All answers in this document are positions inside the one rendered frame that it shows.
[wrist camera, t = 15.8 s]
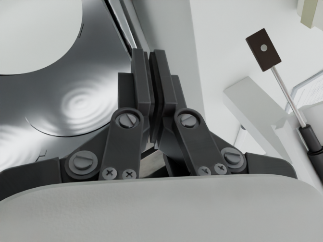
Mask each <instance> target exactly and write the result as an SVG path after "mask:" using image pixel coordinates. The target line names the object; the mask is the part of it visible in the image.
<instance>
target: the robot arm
mask: <svg viewBox="0 0 323 242"><path fill-rule="evenodd" d="M117 101H118V109H117V110H116V111H115V112H114V113H113V114H112V117H111V122H110V124H109V125H108V126H107V127H105V128H104V129H103V130H101V131H100V132H99V133H97V134H96V135H95V136H93V137H92V138H90V139H89V140H88V141H86V142H85V143H84V144H82V145H81V146H80V147H79V148H77V149H76V150H75V151H73V152H72V153H71V154H70V155H69V156H68V157H65V158H61V159H59V157H55V158H50V159H46V160H42V161H37V162H33V163H28V164H23V165H19V166H15V167H10V168H7V169H4V170H3V171H1V172H0V242H323V195H322V194H321V193H320V192H319V191H318V190H317V189H316V188H314V187H313V186H312V185H310V184H308V183H306V182H304V181H301V180H298V178H297V174H296V171H295V169H294V167H293V166H292V165H291V164H290V163H289V162H287V161H286V160H284V159H281V158H277V157H270V156H265V155H259V154H254V153H249V152H246V153H245V154H243V153H242V152H241V151H240V150H239V149H237V148H236V147H234V146H233V145H231V144H230V143H228V142H227V141H225V140H224V139H222V138H220V137H219V136H217V135H216V134H214V133H213V132H211V131H210V130H209V128H208V126H207V124H206V122H205V120H204V118H203V117H202V116H201V114H200V113H198V112H197V111H196V110H194V109H190V108H187V105H186V101H185V97H184V94H183V90H182V87H181V83H180V80H179V77H178V75H171V73H170V69H169V65H168V61H167V57H166V53H165V50H161V49H154V51H153V52H150V53H149V59H148V53H147V52H146V51H144V50H143V48H132V60H131V73H118V86H117ZM149 138H150V143H154V149H159V150H160V151H161V152H163V159H164V162H165V165H166V168H167V171H168V174H169V177H165V178H145V179H139V170H140V159H141V154H142V153H143V152H144V151H145V150H146V146H147V143H148V139H149Z"/></svg>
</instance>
